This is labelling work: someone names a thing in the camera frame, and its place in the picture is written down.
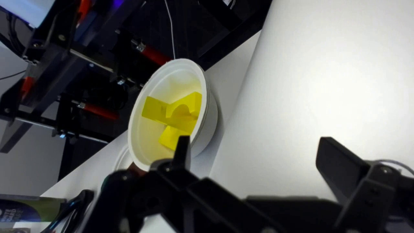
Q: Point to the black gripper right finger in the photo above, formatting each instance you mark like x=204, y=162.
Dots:
x=344, y=168

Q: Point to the yellow small block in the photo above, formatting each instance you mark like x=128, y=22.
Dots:
x=169, y=137

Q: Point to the white bowl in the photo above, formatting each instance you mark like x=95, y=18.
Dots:
x=172, y=85

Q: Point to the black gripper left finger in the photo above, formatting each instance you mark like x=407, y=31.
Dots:
x=201, y=194

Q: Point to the black clamp orange tips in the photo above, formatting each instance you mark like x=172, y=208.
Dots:
x=148, y=52
x=97, y=111

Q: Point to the yellow flat block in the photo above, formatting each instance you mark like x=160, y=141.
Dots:
x=152, y=111

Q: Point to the yellow arch block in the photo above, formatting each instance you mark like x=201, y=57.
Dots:
x=185, y=112

